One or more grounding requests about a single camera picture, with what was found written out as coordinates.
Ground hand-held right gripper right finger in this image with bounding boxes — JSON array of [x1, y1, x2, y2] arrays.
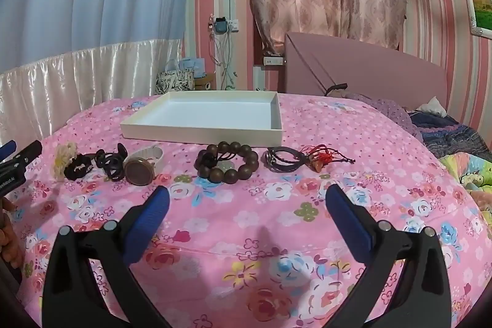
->
[[325, 183, 452, 328]]

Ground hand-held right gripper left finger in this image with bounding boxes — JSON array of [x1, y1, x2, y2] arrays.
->
[[42, 185, 183, 328]]

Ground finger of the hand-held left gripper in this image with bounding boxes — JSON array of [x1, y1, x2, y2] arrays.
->
[[0, 142, 17, 163], [0, 140, 43, 177]]

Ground cream scrunchie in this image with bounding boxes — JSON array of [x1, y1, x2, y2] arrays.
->
[[54, 142, 79, 181]]

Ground black hair tie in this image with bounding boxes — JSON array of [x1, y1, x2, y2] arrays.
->
[[63, 154, 96, 180]]

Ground white band wristwatch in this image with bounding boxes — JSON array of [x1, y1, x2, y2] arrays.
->
[[123, 144, 165, 186]]

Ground black hair claw clip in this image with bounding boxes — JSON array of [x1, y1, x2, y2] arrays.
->
[[94, 144, 129, 181]]

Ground brown wooden bead bracelet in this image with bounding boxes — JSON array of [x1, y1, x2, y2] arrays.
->
[[194, 141, 260, 183]]

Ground red cord bracelet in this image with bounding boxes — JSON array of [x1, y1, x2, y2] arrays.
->
[[302, 144, 356, 174]]

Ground black braided leather bracelet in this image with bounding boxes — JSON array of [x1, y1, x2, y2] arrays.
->
[[265, 146, 308, 173]]

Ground white shallow box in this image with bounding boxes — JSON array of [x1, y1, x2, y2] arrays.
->
[[120, 91, 283, 147]]

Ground person's left hand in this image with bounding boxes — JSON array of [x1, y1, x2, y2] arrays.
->
[[0, 197, 24, 269]]

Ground pink floral bedsheet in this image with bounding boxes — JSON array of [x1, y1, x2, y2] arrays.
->
[[0, 90, 492, 328]]

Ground purple dotted pillow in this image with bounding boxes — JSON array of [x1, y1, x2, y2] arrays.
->
[[346, 92, 423, 138]]

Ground colourful cartoon blanket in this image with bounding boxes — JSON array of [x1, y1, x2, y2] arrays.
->
[[438, 151, 492, 221]]

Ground dark blue patterned blanket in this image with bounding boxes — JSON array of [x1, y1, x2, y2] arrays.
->
[[407, 111, 492, 160]]

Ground black and white floral bag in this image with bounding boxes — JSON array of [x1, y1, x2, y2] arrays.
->
[[156, 69, 195, 95]]

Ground white cloth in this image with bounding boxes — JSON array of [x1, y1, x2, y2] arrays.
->
[[417, 96, 446, 117]]

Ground brown cardboard box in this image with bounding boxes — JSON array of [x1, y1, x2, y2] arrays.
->
[[194, 73, 216, 90]]

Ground pink headboard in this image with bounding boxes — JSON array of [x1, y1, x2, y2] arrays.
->
[[284, 31, 448, 111]]

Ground framed landscape picture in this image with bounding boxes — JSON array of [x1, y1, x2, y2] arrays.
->
[[459, 0, 492, 37]]

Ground white charging cables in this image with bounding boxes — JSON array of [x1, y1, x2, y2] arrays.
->
[[209, 15, 237, 90]]

